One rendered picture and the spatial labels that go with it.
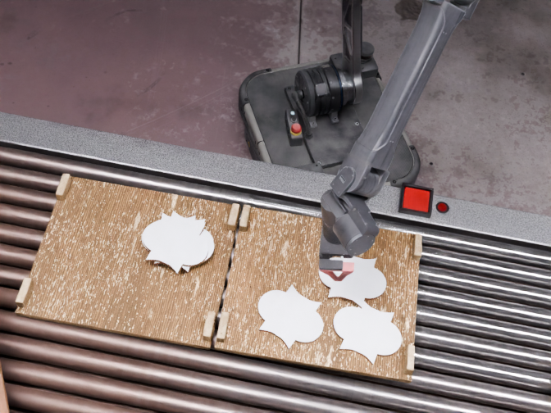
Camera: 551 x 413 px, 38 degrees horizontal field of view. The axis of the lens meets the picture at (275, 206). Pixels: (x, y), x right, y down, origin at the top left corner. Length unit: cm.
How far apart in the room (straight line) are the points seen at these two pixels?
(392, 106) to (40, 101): 206
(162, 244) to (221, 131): 143
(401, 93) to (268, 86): 156
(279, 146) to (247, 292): 114
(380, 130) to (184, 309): 58
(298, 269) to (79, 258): 48
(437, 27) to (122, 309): 85
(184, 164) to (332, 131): 101
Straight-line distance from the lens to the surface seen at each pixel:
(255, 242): 177
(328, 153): 276
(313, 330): 168
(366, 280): 174
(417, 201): 189
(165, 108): 318
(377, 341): 169
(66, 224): 182
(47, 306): 173
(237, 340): 167
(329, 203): 147
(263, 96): 292
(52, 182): 191
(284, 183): 188
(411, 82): 142
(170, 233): 174
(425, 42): 142
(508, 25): 374
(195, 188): 186
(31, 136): 200
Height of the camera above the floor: 248
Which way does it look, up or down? 58 degrees down
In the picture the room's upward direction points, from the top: 8 degrees clockwise
